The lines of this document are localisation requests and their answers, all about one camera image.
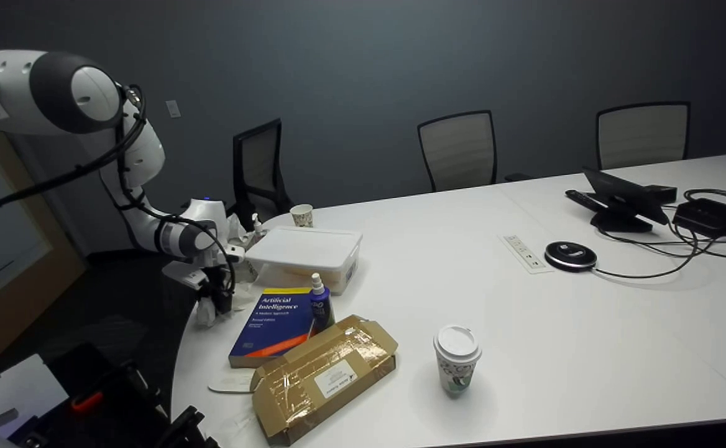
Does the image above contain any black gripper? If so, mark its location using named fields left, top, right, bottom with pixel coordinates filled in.
left=198, top=262, right=237, bottom=317

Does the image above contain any white napkin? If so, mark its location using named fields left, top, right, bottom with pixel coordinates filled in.
left=192, top=296, right=222, bottom=330

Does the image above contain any white container with lid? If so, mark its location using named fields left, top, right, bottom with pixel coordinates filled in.
left=240, top=227, right=366, bottom=299

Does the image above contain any paper coffee cup white lid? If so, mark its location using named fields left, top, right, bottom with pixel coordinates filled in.
left=429, top=322, right=485, bottom=401

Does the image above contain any blue and yellow book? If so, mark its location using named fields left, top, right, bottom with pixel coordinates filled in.
left=225, top=283, right=319, bottom=371

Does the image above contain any flat white disc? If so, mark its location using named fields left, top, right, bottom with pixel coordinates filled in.
left=206, top=371, right=255, bottom=396

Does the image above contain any small purple bottle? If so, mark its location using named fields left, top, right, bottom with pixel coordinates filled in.
left=305, top=272, right=337, bottom=335

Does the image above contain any small open paper cup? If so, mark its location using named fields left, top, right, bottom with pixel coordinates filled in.
left=288, top=202, right=319, bottom=231

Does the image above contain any brown cardboard box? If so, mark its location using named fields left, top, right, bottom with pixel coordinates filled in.
left=249, top=310, right=403, bottom=448

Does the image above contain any black mesh office chair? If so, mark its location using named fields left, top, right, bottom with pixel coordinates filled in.
left=229, top=118, right=295, bottom=233

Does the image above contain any wooden door with window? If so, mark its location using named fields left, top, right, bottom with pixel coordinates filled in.
left=0, top=129, right=89, bottom=362

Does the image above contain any white paper sheet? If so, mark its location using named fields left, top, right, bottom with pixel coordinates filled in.
left=0, top=353, right=71, bottom=444

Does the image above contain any white table power outlet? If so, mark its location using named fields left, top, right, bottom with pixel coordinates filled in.
left=501, top=231, right=549, bottom=273

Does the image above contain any round black speaker puck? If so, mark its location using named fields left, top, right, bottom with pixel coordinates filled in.
left=541, top=238, right=600, bottom=273

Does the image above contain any black adapter box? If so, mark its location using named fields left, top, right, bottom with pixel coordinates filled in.
left=672, top=197, right=726, bottom=241

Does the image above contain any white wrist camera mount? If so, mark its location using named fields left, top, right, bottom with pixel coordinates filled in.
left=158, top=258, right=212, bottom=292

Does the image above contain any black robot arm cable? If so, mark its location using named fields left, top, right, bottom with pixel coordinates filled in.
left=0, top=80, right=148, bottom=225

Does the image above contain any black speaker puck cable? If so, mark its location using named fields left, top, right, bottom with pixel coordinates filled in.
left=591, top=222, right=705, bottom=283

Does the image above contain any black looped cable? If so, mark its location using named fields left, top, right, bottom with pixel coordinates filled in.
left=679, top=186, right=726, bottom=262

